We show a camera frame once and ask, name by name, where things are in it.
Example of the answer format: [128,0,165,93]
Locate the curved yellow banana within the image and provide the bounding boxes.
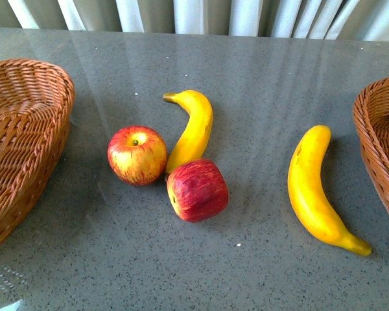
[163,90,214,174]

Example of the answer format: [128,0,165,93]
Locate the dark red apple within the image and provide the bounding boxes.
[167,158,229,222]

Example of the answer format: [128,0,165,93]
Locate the yellow-red apple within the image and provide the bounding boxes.
[107,126,167,186]

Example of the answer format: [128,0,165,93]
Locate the left wicker basket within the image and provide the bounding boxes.
[0,58,75,244]

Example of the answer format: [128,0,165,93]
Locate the wicker basket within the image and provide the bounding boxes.
[353,77,389,215]
[0,58,75,244]

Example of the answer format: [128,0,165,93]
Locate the right wicker basket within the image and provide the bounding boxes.
[353,77,389,215]

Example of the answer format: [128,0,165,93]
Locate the white pleated curtain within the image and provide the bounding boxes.
[0,0,389,41]

